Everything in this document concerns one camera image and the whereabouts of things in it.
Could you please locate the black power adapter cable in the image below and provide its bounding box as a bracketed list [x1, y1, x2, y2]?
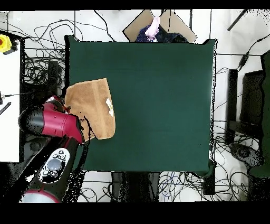
[237, 38, 270, 71]

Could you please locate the grey pedestal leg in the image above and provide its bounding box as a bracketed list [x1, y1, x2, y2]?
[22, 136, 51, 161]
[229, 143, 265, 168]

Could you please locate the blue dotted garment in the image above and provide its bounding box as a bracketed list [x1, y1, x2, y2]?
[135, 24, 153, 43]

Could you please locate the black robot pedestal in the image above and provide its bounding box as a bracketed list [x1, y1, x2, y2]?
[111, 172, 160, 202]

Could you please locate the black rod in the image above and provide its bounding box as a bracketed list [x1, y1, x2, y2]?
[227, 8, 250, 32]

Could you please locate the black and blue cable tangle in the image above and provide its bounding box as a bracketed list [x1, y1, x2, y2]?
[159, 172, 204, 201]

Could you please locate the white side table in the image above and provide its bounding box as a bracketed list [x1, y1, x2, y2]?
[0, 40, 22, 163]

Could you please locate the black floor equipment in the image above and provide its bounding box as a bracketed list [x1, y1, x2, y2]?
[21, 60, 59, 100]

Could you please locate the dark green tablecloth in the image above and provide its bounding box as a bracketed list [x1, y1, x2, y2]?
[64, 34, 218, 177]

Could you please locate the green cloth drape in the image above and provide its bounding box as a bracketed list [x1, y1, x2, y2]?
[249, 50, 270, 178]

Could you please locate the black ribbed strip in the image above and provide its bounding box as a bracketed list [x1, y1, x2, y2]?
[0, 101, 12, 116]

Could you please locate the dark navy garment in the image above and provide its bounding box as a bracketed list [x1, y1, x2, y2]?
[155, 24, 189, 43]

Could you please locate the pink garment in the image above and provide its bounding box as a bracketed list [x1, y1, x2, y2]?
[145, 16, 161, 41]

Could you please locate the brown cardboard box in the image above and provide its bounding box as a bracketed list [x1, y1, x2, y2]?
[122, 9, 198, 43]

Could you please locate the black upright bar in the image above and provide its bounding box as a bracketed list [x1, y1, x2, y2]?
[225, 69, 238, 143]

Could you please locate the yellow emergency stop button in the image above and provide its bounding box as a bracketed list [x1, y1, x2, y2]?
[0, 34, 19, 55]

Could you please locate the black flat box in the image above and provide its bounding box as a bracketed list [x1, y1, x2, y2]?
[240, 70, 266, 127]

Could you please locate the tan terry towel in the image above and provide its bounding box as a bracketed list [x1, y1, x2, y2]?
[64, 78, 116, 141]

